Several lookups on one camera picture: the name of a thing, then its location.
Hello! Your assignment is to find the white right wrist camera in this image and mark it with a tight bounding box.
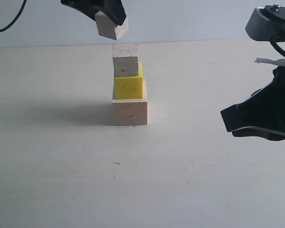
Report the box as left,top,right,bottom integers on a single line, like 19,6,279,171
245,4,285,42

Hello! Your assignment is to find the smallest pale wooden cube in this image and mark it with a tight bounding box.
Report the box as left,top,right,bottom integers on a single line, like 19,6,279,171
95,11,129,40

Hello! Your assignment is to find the medium grained wooden cube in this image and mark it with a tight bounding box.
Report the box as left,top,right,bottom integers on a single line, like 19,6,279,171
112,43,139,77

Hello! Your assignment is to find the white zip tie strip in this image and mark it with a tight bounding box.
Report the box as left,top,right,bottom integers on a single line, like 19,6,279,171
255,58,285,67

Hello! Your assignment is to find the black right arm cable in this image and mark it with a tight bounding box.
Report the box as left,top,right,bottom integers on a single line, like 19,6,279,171
269,34,285,60

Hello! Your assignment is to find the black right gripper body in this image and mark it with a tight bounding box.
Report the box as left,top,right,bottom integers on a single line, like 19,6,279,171
250,66,285,100

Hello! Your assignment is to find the large pale wooden cube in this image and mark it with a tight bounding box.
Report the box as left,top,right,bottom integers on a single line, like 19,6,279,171
112,79,148,126

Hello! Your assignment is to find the yellow cube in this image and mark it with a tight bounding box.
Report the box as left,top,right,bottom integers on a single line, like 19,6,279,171
114,61,143,99

